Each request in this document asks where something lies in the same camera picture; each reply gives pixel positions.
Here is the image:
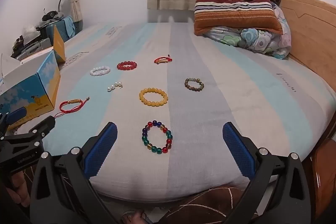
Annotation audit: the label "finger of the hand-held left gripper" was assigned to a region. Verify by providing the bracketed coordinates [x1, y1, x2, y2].
[0, 107, 27, 136]
[14, 115, 56, 146]

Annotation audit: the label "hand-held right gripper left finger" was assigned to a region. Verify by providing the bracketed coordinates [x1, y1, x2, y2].
[29, 122, 124, 224]

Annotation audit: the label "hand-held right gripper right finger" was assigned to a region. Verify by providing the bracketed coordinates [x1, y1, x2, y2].
[222, 122, 318, 224]

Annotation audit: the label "red cord bracelet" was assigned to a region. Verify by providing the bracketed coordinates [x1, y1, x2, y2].
[54, 97, 90, 119]
[154, 55, 173, 65]

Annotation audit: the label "white cardboard box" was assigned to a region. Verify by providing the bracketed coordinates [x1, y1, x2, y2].
[0, 26, 66, 132]

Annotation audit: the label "multicolour glass bead bracelet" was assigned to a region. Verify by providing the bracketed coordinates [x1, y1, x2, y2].
[142, 120, 173, 154]

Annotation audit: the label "pearl bead ornament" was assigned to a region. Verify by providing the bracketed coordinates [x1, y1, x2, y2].
[107, 82, 124, 92]

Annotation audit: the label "yellow bead bracelet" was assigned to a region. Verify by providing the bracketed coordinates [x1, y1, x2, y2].
[139, 88, 168, 108]

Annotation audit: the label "white bead bracelet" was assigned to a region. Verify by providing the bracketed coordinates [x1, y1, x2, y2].
[90, 66, 111, 76]

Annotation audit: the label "person's left hand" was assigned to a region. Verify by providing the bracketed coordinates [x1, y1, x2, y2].
[4, 171, 31, 208]

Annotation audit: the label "striped bed sheet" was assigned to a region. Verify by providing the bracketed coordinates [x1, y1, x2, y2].
[10, 22, 336, 201]

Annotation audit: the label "brown patterned cloth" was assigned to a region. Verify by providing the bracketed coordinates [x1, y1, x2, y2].
[0, 161, 265, 224]

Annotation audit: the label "grey suitcase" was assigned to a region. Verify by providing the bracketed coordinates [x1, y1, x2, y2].
[12, 37, 54, 60]

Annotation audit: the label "person's foot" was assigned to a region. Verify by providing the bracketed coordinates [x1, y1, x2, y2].
[121, 210, 148, 224]

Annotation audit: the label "white plastic bag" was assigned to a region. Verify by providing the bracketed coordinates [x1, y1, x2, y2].
[22, 25, 40, 39]

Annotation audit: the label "teal suitcase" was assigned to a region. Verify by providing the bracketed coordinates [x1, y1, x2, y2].
[43, 17, 76, 41]

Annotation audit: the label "teal cloth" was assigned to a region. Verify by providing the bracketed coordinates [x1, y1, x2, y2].
[63, 17, 76, 37]

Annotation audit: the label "black bag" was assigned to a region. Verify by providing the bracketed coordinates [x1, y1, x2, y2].
[42, 10, 59, 21]

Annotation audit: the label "floral quilt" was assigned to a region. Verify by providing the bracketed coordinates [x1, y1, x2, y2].
[203, 4, 292, 59]

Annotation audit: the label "striped folded blankets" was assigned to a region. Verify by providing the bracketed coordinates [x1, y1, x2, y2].
[194, 0, 284, 35]

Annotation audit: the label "red bead bracelet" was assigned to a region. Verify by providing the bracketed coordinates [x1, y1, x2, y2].
[117, 60, 137, 71]

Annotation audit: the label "green brown bead bracelet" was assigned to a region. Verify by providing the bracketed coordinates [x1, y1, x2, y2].
[184, 78, 205, 92]

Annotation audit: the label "wooden bed frame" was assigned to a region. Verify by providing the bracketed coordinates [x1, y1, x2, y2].
[280, 0, 336, 216]

